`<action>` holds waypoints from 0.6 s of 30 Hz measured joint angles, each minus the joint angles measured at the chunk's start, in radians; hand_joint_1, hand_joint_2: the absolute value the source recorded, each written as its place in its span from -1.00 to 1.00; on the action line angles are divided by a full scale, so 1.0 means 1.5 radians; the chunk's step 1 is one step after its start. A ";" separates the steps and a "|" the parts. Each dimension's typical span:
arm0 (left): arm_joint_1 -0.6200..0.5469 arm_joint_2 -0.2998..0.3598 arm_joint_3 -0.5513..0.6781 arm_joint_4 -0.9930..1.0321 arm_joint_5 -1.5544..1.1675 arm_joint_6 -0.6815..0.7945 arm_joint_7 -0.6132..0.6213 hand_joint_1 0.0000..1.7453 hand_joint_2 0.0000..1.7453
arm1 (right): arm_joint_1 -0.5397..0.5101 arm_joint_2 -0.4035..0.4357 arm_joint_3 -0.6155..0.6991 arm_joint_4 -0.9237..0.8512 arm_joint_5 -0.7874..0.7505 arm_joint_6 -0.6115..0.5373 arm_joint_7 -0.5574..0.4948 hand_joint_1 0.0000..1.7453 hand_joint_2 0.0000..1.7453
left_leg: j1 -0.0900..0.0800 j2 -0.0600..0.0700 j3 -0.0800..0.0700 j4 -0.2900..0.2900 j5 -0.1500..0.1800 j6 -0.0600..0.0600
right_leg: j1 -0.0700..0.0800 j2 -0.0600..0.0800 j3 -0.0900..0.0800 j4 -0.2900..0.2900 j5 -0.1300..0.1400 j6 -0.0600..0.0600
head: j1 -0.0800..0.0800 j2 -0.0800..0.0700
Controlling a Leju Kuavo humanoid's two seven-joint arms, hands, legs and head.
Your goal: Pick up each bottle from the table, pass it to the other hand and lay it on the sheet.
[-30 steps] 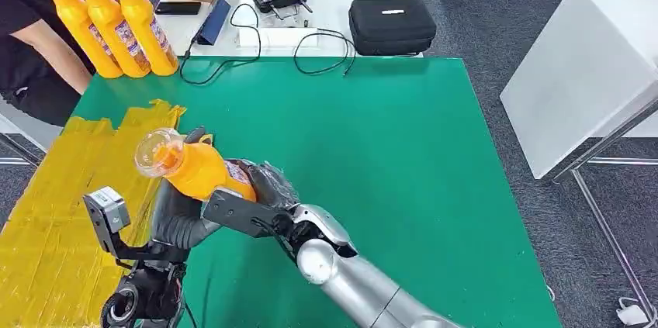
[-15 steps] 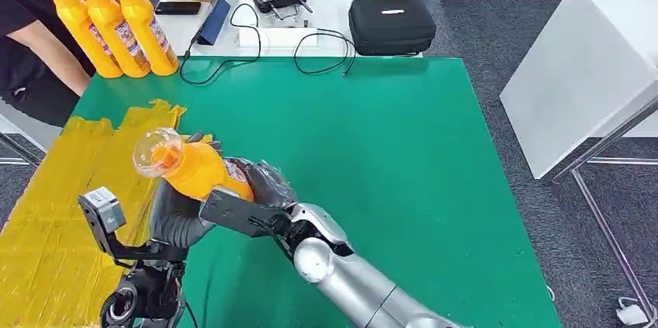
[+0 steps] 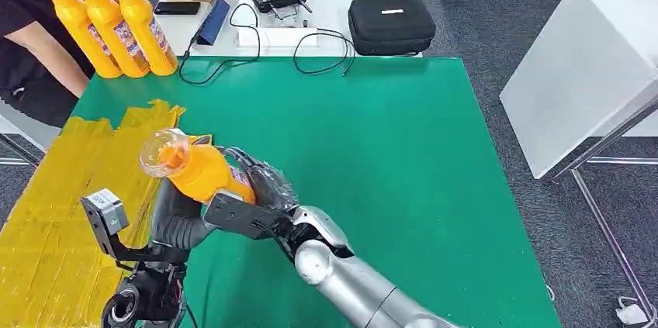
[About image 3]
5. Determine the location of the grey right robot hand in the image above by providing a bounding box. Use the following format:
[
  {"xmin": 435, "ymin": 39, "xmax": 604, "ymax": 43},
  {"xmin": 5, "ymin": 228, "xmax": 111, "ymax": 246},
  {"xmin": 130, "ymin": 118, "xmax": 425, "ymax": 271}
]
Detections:
[{"xmin": 218, "ymin": 147, "xmax": 300, "ymax": 211}]

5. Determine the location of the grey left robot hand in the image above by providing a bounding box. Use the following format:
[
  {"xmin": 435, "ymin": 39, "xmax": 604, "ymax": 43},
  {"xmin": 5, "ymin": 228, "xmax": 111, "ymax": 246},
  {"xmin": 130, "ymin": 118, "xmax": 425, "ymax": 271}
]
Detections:
[{"xmin": 150, "ymin": 176, "xmax": 220, "ymax": 250}]

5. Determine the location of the orange drink bottle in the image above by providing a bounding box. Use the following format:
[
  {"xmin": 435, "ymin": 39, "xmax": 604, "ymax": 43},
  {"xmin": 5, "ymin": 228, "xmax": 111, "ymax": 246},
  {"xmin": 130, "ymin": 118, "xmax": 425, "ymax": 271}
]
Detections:
[
  {"xmin": 72, "ymin": 0, "xmax": 151, "ymax": 79},
  {"xmin": 39, "ymin": 0, "xmax": 124, "ymax": 80},
  {"xmin": 138, "ymin": 129, "xmax": 258, "ymax": 206},
  {"xmin": 108, "ymin": 0, "xmax": 179, "ymax": 77}
]

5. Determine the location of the green table mat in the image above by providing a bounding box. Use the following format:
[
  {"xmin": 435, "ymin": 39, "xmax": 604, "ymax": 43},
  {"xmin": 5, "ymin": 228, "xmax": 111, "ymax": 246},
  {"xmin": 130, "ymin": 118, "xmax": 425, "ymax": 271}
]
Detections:
[{"xmin": 69, "ymin": 56, "xmax": 563, "ymax": 328}]

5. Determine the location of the white side table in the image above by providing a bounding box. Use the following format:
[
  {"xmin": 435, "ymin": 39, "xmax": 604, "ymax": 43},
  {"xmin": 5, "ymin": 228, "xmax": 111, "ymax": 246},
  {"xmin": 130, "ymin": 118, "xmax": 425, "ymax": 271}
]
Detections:
[{"xmin": 0, "ymin": 99, "xmax": 63, "ymax": 167}]

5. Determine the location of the blue tablet cover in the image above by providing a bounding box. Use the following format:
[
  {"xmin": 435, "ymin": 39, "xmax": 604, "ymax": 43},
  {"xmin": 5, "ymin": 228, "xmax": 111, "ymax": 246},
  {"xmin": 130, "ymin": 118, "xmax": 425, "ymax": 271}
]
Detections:
[{"xmin": 195, "ymin": 0, "xmax": 231, "ymax": 47}]

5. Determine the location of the black zip case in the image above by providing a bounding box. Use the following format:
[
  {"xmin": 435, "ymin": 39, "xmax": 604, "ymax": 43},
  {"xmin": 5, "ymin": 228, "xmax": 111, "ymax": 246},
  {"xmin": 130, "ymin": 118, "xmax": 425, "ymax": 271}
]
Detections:
[{"xmin": 348, "ymin": 0, "xmax": 438, "ymax": 57}]

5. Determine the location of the black phone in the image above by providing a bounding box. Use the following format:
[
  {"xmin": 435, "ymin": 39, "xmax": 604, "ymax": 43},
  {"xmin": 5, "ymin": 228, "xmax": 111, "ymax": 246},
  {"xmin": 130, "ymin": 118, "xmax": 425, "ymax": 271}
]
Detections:
[{"xmin": 153, "ymin": 1, "xmax": 202, "ymax": 16}]

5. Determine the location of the white table with metal legs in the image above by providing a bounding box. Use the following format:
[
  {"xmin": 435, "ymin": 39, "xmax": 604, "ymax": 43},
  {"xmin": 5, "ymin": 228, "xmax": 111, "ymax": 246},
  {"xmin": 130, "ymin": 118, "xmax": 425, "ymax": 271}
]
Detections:
[{"xmin": 499, "ymin": 0, "xmax": 658, "ymax": 324}]

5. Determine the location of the white charger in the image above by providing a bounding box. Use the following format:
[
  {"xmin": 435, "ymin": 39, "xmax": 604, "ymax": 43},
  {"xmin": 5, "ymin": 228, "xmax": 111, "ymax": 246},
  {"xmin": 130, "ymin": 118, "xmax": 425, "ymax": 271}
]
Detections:
[{"xmin": 615, "ymin": 296, "xmax": 649, "ymax": 326}]

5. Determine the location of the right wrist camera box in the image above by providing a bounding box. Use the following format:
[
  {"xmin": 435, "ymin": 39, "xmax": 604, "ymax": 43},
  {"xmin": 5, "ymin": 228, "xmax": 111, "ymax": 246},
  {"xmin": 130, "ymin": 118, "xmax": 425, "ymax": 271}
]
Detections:
[{"xmin": 203, "ymin": 189, "xmax": 295, "ymax": 243}]

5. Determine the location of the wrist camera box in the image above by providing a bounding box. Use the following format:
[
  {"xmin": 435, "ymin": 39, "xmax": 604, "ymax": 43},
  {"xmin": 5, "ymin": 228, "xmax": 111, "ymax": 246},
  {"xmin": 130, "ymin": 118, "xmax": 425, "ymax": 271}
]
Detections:
[
  {"xmin": 203, "ymin": 189, "xmax": 295, "ymax": 243},
  {"xmin": 80, "ymin": 188, "xmax": 130, "ymax": 261}
]

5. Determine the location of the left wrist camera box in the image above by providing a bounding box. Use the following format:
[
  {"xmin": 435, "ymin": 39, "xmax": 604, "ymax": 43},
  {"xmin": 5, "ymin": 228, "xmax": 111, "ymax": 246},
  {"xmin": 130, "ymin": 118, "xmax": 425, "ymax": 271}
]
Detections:
[{"xmin": 80, "ymin": 188, "xmax": 130, "ymax": 261}]

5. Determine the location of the looped black cable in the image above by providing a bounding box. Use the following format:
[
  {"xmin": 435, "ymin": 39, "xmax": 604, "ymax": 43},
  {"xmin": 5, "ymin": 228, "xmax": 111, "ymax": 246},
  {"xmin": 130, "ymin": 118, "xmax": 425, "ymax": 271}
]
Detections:
[{"xmin": 292, "ymin": 28, "xmax": 356, "ymax": 78}]

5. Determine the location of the long black cable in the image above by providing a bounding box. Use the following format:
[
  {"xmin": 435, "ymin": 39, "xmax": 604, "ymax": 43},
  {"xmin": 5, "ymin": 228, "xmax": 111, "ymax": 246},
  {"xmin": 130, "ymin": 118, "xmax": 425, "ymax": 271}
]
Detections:
[{"xmin": 178, "ymin": 2, "xmax": 261, "ymax": 86}]

